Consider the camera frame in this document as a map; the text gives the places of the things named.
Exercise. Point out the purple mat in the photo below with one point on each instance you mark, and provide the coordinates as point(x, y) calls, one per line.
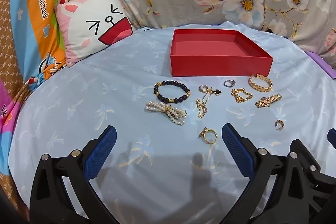
point(319, 58)

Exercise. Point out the light blue palm-print sheet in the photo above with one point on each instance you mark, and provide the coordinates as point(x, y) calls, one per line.
point(92, 82)

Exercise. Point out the small hoop earring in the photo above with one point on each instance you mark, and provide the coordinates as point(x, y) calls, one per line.
point(278, 123)

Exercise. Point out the pink cartoon face pillow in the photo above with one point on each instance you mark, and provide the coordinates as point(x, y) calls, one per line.
point(86, 16)

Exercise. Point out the gold hoop earring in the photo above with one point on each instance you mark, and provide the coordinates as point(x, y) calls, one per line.
point(200, 87)

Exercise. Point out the red cardboard box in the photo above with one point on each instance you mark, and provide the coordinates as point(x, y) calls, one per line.
point(220, 66)

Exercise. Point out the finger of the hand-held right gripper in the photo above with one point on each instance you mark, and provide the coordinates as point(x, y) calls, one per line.
point(332, 138)
point(321, 182)

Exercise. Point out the colourful cartoon blanket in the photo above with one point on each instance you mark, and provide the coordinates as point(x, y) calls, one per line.
point(31, 16)

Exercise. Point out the gold wristwatch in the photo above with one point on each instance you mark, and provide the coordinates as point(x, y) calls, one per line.
point(265, 102)

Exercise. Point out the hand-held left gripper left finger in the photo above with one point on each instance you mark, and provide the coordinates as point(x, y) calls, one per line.
point(105, 150)

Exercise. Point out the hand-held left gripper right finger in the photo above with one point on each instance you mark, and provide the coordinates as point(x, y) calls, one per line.
point(233, 150)

